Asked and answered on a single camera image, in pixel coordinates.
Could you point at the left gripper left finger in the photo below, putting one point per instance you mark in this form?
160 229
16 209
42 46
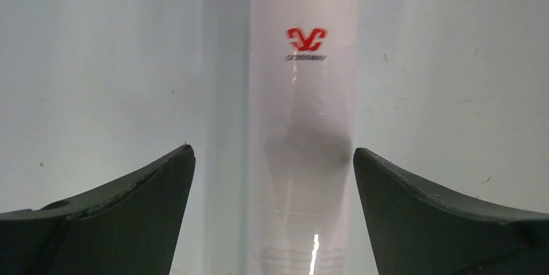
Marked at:
129 225

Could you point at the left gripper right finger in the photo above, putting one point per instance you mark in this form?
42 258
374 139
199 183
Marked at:
419 227

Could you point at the white shuttlecock tube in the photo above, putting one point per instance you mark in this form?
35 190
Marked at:
301 119

